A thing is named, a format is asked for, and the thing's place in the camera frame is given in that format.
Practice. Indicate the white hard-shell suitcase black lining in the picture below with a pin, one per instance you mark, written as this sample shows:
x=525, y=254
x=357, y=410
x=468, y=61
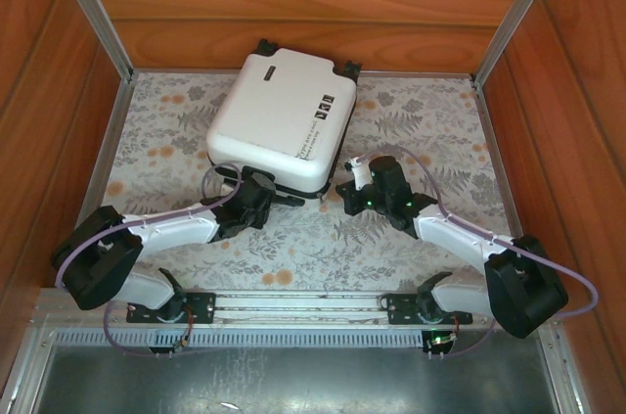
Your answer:
x=283, y=110

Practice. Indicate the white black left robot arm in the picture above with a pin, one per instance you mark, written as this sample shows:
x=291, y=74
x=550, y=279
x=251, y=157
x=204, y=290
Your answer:
x=176, y=230

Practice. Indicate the floral table cloth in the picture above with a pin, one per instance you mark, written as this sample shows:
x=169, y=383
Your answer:
x=415, y=115

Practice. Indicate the small circuit board green light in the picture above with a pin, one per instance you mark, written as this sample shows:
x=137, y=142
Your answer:
x=442, y=339

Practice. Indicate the shiny metal sheet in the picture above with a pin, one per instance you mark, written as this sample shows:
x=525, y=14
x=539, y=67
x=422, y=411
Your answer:
x=293, y=384

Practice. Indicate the aluminium mounting rail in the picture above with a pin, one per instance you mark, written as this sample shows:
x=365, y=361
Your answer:
x=303, y=304

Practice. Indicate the aluminium table edge rail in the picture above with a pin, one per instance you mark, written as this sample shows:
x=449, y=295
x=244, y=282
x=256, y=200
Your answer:
x=100, y=179
x=490, y=140

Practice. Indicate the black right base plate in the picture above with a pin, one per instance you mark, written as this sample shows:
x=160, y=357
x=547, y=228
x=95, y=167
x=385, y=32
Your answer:
x=401, y=308

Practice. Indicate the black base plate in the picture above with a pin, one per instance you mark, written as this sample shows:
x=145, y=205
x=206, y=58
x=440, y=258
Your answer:
x=401, y=308
x=195, y=306

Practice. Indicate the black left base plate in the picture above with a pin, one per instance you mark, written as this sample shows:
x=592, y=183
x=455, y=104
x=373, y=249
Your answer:
x=195, y=306

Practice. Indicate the aluminium frame post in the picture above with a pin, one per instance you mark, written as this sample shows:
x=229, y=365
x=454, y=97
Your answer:
x=93, y=13
x=519, y=13

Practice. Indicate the aluminium lower frame bar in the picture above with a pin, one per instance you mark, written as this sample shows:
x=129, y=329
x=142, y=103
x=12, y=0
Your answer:
x=562, y=370
x=27, y=370

